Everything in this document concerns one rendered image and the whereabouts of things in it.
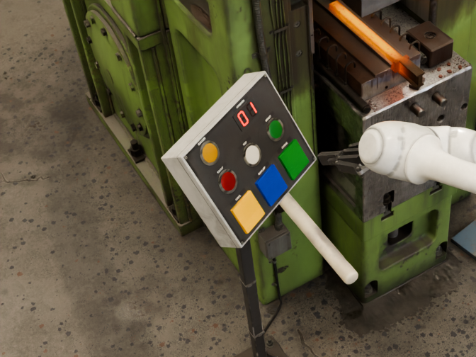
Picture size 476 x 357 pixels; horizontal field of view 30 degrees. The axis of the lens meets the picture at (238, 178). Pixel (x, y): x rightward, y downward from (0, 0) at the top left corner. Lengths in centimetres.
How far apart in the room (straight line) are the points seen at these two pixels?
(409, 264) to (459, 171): 146
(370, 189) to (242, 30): 68
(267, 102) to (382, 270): 106
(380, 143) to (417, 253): 144
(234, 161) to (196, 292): 122
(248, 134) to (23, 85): 226
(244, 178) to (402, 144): 51
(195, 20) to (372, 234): 90
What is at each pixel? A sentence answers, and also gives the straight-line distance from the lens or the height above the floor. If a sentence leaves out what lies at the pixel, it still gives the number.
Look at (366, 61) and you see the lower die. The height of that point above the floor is 99.
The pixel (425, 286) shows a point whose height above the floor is 0.
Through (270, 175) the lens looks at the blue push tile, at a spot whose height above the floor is 103.
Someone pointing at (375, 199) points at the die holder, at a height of 55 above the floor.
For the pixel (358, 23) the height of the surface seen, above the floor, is 101.
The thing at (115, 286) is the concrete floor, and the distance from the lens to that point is 333.
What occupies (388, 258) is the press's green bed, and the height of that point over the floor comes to 15.
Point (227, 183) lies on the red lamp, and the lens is 208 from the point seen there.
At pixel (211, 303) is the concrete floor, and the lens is 321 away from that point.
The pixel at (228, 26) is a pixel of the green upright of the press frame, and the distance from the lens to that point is 228.
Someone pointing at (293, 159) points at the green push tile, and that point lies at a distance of 222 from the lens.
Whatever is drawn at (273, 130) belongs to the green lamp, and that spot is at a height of 109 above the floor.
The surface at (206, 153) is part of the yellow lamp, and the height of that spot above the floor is 117.
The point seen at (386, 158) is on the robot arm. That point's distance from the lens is 173.
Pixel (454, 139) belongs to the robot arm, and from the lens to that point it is 186.
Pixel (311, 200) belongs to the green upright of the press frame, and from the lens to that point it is 290.
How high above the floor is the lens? 261
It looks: 47 degrees down
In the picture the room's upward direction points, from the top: 9 degrees counter-clockwise
